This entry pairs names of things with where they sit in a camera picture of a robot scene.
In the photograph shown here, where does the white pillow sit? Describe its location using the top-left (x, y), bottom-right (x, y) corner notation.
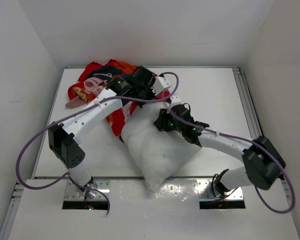
top-left (120, 102), bottom-right (200, 192)

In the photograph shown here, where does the red pink patterned pillowcase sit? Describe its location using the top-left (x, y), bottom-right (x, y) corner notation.
top-left (65, 59), bottom-right (170, 137)

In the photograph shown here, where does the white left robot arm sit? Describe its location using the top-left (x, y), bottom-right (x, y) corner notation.
top-left (48, 66), bottom-right (156, 187)

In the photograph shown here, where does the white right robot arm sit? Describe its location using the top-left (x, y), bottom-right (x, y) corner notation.
top-left (154, 104), bottom-right (286, 197)

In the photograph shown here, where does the white front cover board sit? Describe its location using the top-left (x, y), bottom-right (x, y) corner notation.
top-left (9, 179), bottom-right (299, 240)

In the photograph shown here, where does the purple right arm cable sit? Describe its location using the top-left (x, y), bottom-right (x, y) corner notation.
top-left (166, 109), bottom-right (297, 214)

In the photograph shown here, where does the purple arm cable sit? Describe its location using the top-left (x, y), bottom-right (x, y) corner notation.
top-left (166, 109), bottom-right (297, 214)
top-left (16, 71), bottom-right (180, 215)

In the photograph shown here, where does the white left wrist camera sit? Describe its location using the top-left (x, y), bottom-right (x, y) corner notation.
top-left (152, 76), bottom-right (172, 95)

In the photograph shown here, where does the aluminium frame rail right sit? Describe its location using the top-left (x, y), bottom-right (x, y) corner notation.
top-left (232, 67), bottom-right (263, 139)

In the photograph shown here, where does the aluminium frame rail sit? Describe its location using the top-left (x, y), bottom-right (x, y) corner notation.
top-left (232, 67), bottom-right (263, 139)
top-left (0, 181), bottom-right (24, 240)

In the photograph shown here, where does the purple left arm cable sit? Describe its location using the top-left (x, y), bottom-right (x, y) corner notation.
top-left (16, 71), bottom-right (180, 215)

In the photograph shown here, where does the aluminium frame rail left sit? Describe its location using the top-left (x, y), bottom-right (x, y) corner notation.
top-left (0, 181), bottom-right (24, 240)

